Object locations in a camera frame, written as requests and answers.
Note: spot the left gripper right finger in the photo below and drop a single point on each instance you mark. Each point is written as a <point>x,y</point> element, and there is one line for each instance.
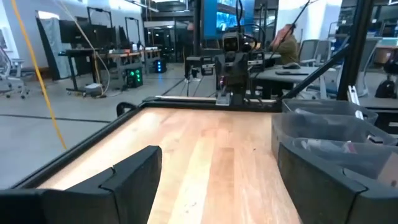
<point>326,199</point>

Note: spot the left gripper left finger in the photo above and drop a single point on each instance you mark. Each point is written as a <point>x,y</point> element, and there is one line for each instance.
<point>93,205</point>

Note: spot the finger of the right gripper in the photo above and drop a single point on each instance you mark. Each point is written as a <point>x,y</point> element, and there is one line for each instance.
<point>223,98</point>
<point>239,96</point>

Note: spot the smoky grey plastic bin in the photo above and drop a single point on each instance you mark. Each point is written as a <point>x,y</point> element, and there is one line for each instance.
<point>311,127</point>
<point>335,107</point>
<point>367,158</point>

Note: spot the grey desk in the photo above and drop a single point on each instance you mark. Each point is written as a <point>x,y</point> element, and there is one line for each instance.
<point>280,77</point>

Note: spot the person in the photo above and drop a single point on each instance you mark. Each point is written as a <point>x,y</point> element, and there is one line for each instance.
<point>189,43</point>
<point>287,49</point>

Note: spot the black mouse pad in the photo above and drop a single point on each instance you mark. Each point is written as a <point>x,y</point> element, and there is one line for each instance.
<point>292,73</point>

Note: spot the grey computer mouse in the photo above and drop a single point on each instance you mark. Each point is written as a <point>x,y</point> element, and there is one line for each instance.
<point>291,65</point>

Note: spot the computer tower blue lights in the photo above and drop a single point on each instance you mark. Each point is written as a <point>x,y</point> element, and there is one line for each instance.
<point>160,66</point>

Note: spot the grey office chair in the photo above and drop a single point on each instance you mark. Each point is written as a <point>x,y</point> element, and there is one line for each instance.
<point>325,49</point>
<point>308,49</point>
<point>370,62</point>

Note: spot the computer tower green lights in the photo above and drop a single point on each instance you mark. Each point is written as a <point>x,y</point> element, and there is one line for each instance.
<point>134,77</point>

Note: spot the long workbench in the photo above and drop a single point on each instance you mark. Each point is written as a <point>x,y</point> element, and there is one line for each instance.
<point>124,55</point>

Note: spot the white floor box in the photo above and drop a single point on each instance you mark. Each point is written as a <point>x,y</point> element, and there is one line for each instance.
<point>93,89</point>

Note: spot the black backpack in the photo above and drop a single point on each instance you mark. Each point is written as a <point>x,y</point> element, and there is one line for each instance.
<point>385,90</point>

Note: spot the white office chair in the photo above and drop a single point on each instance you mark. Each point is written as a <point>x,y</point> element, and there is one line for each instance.
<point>12,68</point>

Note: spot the grey fabric panel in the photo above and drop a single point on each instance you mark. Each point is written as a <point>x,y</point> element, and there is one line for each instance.
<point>51,43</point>

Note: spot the black metal table frame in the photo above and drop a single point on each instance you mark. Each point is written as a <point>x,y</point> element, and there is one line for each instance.
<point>202,104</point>

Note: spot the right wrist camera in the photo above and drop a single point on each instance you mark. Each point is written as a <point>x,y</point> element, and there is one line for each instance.
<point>232,42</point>

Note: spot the blue display wall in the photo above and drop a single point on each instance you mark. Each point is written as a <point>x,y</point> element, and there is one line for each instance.
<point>224,18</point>

